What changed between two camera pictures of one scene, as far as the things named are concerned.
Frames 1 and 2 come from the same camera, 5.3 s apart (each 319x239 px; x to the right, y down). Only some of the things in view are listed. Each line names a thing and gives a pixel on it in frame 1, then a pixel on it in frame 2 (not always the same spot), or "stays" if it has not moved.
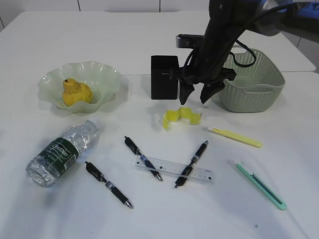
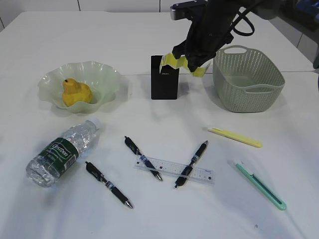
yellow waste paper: x=183 y=112 → x=169 y=59
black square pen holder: x=164 y=77 stays
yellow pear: x=74 y=91 stays
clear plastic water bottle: x=50 y=165 stays
